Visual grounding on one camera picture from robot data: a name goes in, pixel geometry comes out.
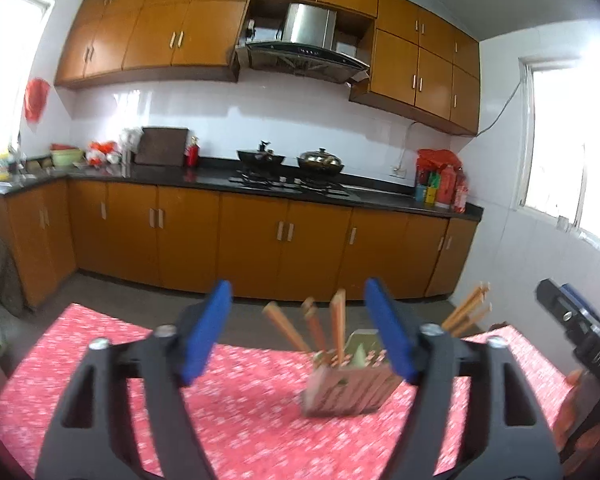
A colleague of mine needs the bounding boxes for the red bottle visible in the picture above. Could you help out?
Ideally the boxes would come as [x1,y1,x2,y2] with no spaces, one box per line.
[186,136,199,168]

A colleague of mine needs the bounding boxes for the red plastic bag on wall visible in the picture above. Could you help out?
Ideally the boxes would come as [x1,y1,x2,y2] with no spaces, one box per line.
[23,78,50,124]

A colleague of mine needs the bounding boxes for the cup on window sill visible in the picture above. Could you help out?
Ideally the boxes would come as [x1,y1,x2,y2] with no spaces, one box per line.
[556,216,571,232]

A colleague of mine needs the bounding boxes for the black countertop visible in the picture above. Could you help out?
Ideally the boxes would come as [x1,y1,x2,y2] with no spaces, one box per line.
[0,158,483,222]

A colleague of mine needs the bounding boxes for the red bags and bottles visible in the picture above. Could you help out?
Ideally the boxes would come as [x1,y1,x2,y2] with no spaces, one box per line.
[415,148,468,214]

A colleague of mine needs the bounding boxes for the person's right hand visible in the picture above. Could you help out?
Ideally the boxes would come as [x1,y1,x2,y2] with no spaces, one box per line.
[553,370,600,479]

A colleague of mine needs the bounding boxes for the right window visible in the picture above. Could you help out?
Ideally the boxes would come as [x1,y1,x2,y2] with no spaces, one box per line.
[519,56,600,248]

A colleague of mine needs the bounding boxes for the clear glass jar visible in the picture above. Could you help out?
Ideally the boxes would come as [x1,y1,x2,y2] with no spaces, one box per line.
[120,128,143,166]

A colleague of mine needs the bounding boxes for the green bowl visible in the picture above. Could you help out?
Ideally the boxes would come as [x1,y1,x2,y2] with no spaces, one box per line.
[50,148,84,168]

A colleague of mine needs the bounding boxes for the yellow detergent bottle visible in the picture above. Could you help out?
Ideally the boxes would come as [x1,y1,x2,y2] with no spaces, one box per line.
[0,153,10,182]

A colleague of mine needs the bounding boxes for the left window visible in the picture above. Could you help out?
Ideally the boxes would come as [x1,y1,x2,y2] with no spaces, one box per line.
[0,0,54,154]

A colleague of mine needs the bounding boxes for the black wok with handle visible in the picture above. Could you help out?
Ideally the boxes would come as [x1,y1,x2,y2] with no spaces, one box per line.
[236,141,285,170]

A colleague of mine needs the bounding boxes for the black lidded wok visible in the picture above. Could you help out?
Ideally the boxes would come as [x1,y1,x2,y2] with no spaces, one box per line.
[297,148,344,178]

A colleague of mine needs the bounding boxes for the red white bag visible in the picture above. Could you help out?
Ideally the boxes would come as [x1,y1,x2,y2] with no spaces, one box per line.
[85,141,121,167]

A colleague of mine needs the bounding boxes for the dark wooden cutting board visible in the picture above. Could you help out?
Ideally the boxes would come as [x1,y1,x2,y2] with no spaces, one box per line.
[134,127,188,167]

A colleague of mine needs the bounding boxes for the wall power socket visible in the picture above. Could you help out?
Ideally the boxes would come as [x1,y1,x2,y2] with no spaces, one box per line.
[391,167,406,179]

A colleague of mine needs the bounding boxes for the window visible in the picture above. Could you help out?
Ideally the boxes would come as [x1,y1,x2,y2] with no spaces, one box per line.
[0,0,54,154]
[519,56,600,248]

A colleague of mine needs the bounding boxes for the beige perforated utensil holder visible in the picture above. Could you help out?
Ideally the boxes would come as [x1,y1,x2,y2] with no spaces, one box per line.
[300,330,403,417]

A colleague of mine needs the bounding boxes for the steel range hood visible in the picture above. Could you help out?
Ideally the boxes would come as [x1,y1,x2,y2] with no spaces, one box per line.
[235,0,373,84]

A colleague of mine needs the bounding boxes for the red floral tablecloth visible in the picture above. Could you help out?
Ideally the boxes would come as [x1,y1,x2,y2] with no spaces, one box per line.
[0,301,577,480]

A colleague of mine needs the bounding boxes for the wooden lower cabinets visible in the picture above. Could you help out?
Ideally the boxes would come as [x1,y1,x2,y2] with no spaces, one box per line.
[0,178,478,307]

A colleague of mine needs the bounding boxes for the gas stove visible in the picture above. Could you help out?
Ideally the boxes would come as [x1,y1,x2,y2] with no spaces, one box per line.
[228,170,353,198]

